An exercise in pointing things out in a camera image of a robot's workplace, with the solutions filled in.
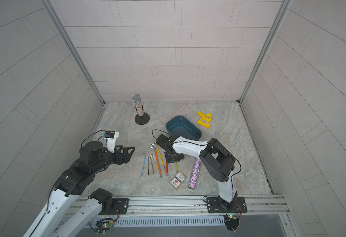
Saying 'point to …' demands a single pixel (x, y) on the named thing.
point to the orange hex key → (157, 161)
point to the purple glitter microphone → (194, 176)
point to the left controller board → (104, 225)
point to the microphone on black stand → (142, 118)
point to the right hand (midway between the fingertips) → (173, 161)
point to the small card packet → (178, 179)
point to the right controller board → (232, 221)
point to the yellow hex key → (159, 153)
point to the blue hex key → (144, 164)
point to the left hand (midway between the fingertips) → (132, 146)
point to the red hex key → (166, 169)
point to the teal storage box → (180, 126)
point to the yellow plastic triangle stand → (205, 119)
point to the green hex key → (176, 166)
